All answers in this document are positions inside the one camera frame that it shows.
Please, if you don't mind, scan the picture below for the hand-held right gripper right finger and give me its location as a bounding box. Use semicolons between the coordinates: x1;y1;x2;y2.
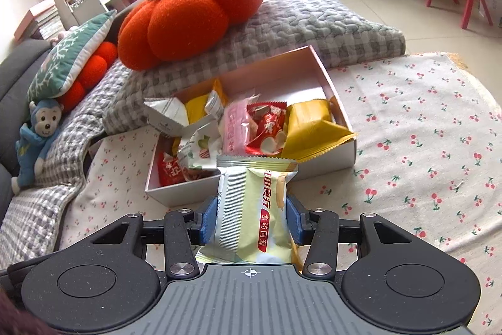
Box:
286;195;422;278

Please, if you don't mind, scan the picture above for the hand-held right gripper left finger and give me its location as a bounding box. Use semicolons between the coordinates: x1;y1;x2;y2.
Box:
84;197;219;279

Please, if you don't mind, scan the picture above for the pale green snack packet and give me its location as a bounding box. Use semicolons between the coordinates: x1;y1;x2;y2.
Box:
195;155;303;265

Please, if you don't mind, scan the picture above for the red foil candy packet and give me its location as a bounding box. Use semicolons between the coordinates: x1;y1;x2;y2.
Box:
157;152;220;187

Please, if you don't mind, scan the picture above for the white green crinkled packet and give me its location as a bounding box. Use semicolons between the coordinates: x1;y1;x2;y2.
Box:
176;119;224;171

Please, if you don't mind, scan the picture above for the plain yellow snack packet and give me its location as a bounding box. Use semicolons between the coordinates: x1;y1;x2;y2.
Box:
281;98;354;162

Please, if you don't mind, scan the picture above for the pink snack packet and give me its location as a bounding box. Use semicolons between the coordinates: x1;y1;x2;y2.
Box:
222;95;259;157

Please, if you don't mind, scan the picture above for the red white snack packet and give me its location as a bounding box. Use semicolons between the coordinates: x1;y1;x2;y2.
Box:
245;101;288;157

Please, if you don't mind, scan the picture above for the white grey nut packet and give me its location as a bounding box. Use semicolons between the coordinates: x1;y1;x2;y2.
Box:
143;96;189;135

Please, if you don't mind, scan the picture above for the orange white snack packet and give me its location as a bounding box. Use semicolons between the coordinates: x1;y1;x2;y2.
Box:
184;78;228;124

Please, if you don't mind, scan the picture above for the pink cardboard box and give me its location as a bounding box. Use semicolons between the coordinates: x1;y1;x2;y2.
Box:
144;46;358;207

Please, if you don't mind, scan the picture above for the cherry print cloth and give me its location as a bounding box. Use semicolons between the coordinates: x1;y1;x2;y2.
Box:
59;52;502;320

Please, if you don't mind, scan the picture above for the grey checked blanket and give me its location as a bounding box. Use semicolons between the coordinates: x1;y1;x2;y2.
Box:
0;60;130;269

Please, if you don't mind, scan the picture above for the red ball cushion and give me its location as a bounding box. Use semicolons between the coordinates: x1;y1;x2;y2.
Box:
57;42;118;112

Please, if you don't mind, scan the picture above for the blue monkey plush toy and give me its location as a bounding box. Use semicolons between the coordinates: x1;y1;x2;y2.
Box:
11;98;65;194

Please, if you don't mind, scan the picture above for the grey checked pillow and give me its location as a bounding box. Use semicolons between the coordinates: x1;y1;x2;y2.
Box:
102;0;406;135

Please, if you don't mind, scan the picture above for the person's dark fuzzy clothing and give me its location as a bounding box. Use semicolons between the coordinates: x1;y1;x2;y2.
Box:
0;292;51;335

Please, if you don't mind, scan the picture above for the orange pumpkin cushion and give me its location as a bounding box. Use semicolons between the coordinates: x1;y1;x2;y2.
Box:
117;0;276;72

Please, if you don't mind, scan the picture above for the green snowflake cushion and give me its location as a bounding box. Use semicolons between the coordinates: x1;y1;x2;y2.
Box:
27;10;117;102

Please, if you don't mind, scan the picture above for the dark grey sofa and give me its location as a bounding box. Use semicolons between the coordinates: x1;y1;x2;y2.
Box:
0;39;53;182

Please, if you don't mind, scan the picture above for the stack of books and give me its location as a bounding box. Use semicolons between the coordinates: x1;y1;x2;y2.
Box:
13;0;65;43

